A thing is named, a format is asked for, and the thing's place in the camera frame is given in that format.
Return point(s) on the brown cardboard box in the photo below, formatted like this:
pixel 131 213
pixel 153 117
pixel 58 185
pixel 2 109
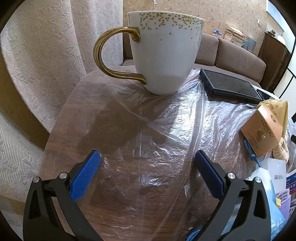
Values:
pixel 261 132

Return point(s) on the white wall switch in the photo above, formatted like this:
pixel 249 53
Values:
pixel 259 22

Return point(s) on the small photo print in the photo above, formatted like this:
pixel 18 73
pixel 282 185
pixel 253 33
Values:
pixel 217 33

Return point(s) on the grey-blue folder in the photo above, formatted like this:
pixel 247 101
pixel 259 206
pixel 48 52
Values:
pixel 251 45

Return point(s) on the white packaging card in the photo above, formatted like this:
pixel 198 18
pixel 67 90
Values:
pixel 276 171

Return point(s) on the stack of books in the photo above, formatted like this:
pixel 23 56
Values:
pixel 233 34

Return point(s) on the cream patterned curtain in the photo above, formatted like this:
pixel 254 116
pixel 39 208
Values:
pixel 46 58

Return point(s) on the beige crumpled wrapper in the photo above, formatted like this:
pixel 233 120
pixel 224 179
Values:
pixel 282 148

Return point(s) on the dark wooden cabinet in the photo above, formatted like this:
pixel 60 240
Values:
pixel 275 60

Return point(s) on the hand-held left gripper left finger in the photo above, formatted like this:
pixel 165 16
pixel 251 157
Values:
pixel 85 176

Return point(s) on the small blue printed carton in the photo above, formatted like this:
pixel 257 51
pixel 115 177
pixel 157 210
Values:
pixel 291 185

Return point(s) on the clear plastic table sheet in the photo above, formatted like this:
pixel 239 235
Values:
pixel 150 129

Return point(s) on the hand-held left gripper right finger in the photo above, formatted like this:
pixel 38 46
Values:
pixel 210 173

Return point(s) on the brown sofa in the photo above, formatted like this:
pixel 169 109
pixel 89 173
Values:
pixel 238 58

